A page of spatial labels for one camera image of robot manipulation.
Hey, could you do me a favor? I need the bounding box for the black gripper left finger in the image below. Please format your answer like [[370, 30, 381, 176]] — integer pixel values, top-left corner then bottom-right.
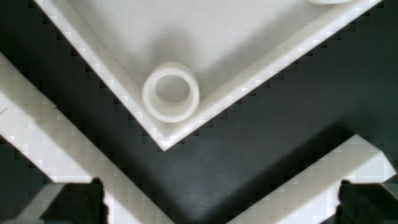
[[10, 178, 109, 224]]

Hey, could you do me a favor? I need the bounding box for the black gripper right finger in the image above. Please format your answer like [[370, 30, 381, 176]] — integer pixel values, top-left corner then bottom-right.
[[337, 180, 398, 224]]

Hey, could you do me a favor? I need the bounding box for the white square table top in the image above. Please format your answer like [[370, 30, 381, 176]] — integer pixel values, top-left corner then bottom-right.
[[35, 0, 383, 149]]

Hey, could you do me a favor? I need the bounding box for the white U-shaped obstacle fence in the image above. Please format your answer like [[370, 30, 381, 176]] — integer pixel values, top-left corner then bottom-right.
[[0, 54, 397, 224]]

